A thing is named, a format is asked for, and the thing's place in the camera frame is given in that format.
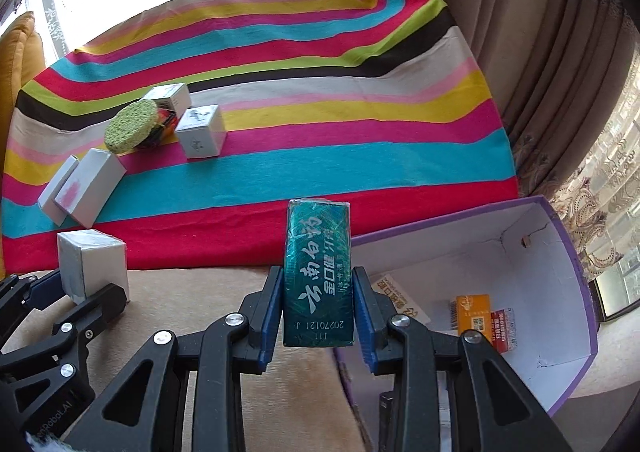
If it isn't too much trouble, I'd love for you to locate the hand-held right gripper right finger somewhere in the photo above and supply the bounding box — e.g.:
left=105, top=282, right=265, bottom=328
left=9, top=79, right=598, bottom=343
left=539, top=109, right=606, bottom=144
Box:
left=352, top=267, right=573, bottom=452

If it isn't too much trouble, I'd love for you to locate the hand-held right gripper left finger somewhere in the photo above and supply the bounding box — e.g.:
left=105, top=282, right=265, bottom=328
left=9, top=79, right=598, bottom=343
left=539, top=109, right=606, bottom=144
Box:
left=62, top=264, right=285, bottom=452

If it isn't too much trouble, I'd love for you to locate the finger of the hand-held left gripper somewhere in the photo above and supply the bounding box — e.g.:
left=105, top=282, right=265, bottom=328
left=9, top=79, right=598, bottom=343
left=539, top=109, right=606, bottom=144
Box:
left=0, top=268, right=68, bottom=339
left=0, top=283, right=128, bottom=384

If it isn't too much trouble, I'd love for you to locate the white box with silver top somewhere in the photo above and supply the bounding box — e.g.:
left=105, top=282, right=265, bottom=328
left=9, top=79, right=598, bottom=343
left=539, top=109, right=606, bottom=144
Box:
left=56, top=229, right=131, bottom=305

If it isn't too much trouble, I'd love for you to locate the white and orange tissue packet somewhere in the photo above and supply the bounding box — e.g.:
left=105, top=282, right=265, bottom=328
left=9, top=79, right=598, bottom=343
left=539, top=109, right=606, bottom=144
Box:
left=370, top=272, right=432, bottom=328

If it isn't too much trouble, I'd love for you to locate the teal green box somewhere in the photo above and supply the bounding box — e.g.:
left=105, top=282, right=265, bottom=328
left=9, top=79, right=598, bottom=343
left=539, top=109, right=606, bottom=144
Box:
left=282, top=198, right=357, bottom=348

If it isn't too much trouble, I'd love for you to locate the small pale cardboard box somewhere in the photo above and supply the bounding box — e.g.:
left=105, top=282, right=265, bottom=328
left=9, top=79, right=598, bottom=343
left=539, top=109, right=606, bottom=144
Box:
left=37, top=154, right=81, bottom=227

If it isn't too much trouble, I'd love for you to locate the orange and tan box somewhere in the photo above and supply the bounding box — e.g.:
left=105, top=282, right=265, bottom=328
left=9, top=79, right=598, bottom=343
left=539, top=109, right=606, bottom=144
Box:
left=455, top=293, right=493, bottom=335

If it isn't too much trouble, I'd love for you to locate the white box with pink stain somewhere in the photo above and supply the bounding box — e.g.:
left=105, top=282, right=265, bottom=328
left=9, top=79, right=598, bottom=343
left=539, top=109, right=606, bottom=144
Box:
left=54, top=148, right=127, bottom=229

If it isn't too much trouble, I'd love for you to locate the red tissue packet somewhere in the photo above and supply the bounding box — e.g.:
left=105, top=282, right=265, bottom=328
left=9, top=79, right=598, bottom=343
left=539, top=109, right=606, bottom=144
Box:
left=489, top=308, right=519, bottom=353

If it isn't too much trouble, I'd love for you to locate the purple cardboard box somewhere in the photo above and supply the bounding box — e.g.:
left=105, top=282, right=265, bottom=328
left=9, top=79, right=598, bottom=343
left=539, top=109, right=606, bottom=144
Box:
left=332, top=196, right=600, bottom=420

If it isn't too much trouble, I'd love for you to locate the green round sponge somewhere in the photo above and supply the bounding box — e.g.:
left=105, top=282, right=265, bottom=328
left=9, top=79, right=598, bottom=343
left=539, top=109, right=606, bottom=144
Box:
left=104, top=99, right=160, bottom=154

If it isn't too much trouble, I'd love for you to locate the white box with dark logo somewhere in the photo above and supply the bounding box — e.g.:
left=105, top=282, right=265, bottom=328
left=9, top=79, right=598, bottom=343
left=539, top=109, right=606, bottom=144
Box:
left=174, top=104, right=227, bottom=159

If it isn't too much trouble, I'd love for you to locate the white box with grey print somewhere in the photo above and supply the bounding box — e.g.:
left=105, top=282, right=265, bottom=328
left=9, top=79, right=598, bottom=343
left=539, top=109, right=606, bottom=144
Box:
left=141, top=83, right=191, bottom=113

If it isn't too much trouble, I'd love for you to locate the beige velvet cushion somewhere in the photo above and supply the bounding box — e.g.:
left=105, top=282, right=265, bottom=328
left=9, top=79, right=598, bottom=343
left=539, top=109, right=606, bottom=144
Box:
left=0, top=264, right=381, bottom=452

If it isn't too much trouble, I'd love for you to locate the striped multicolour cloth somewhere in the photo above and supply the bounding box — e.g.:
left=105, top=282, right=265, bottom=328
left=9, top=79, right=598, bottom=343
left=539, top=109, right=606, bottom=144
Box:
left=0, top=0, right=521, bottom=278

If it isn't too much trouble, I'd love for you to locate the yellow cushion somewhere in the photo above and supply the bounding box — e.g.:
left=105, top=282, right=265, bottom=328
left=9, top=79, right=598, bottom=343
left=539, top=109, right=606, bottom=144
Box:
left=0, top=11, right=46, bottom=133

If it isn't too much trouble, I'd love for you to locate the sheer patterned curtain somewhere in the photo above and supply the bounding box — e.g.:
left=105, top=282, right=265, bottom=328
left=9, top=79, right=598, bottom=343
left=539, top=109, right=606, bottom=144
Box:
left=510, top=72, right=640, bottom=283

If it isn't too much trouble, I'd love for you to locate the beige brown curtain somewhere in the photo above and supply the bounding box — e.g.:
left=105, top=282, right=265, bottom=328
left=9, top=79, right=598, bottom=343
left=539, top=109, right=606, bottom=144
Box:
left=377, top=0, right=640, bottom=203

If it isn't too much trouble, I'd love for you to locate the window with dark frame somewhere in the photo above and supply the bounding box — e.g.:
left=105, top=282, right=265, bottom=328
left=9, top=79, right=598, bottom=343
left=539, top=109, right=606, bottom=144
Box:
left=587, top=277, right=640, bottom=323

